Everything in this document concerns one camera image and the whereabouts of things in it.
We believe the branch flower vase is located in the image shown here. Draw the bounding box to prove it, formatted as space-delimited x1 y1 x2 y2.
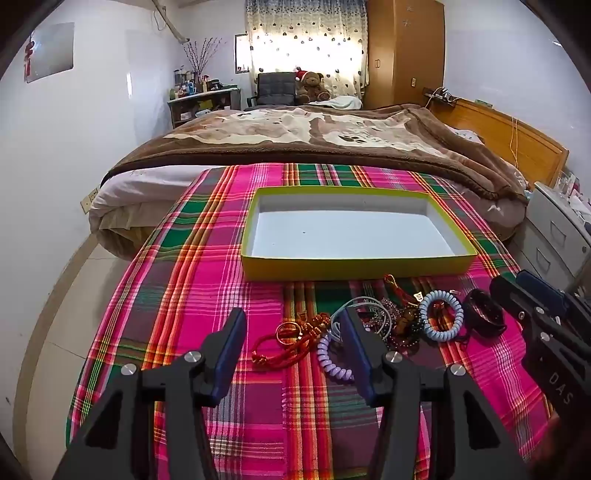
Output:
182 37 223 93

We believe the light blue spiral hair tie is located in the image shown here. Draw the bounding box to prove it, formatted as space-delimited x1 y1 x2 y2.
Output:
419 289 465 343

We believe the white bed sheet mattress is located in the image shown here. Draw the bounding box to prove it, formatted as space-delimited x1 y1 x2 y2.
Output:
88 165 212 260

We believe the patterned window curtain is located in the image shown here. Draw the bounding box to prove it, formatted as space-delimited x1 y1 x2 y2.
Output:
245 0 369 98

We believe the black wristband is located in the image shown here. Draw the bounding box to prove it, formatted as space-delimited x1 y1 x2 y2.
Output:
462 289 507 338

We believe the yellow-green shallow tray box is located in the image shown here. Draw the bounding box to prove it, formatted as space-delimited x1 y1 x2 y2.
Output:
240 186 477 282

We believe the purple spiral hair tie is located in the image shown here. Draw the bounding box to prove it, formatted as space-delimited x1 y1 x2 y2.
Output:
315 332 357 382

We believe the wooden wardrobe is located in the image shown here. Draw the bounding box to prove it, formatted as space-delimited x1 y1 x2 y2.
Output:
363 0 446 109

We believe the brown fleece blanket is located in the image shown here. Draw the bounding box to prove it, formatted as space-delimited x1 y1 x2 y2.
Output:
106 104 526 202

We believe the cluttered desk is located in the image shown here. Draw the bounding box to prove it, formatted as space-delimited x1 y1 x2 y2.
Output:
167 86 242 128

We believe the silver wall poster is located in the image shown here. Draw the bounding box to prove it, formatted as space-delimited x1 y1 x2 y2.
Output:
24 22 75 83

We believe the grey bedside drawer cabinet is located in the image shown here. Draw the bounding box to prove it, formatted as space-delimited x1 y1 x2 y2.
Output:
509 182 590 296

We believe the brown teddy bear santa hat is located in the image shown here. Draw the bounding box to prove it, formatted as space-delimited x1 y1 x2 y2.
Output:
294 69 331 104

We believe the dark grey chair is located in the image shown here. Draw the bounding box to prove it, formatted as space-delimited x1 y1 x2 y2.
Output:
246 72 296 109

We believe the dark beaded bracelet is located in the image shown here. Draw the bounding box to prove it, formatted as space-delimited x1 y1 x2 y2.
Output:
392 303 429 351

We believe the wooden headboard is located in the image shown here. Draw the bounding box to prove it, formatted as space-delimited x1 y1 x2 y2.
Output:
429 98 569 187

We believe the red cord bracelet gold ring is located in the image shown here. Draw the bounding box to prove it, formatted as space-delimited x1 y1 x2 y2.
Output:
250 313 332 371

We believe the red cord knot charm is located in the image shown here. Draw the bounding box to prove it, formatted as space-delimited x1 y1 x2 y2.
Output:
384 274 424 307

